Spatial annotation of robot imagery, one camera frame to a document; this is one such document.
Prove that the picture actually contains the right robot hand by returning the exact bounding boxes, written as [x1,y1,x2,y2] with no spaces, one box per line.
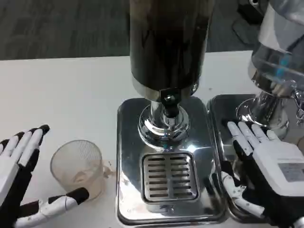
[221,120,304,228]

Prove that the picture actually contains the steel dispenser tap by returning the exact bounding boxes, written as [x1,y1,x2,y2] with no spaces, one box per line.
[293,91,304,125]

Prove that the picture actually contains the black dispenser tap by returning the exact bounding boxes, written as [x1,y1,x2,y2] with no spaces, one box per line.
[159,87,182,119]

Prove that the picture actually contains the clear ribbed glass cup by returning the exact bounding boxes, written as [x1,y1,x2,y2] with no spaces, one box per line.
[49,140,106,200]

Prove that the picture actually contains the black cable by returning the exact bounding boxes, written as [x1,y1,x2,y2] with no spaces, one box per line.
[231,16,262,46]

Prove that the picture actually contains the steel drip tray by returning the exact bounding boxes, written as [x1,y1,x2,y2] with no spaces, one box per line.
[116,96,229,225]
[206,94,304,223]

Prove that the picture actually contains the dark drink dispenser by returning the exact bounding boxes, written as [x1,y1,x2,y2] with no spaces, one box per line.
[127,0,214,150]

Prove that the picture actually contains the clear drink dispenser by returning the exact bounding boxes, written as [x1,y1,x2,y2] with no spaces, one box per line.
[235,0,304,141]

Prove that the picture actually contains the black box on floor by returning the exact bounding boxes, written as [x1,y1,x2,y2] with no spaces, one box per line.
[237,0,264,24]

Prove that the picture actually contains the steel tray grid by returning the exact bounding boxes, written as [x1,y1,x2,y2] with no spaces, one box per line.
[142,153,200,204]

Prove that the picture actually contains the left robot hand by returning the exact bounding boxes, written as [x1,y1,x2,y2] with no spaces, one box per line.
[0,124,90,228]

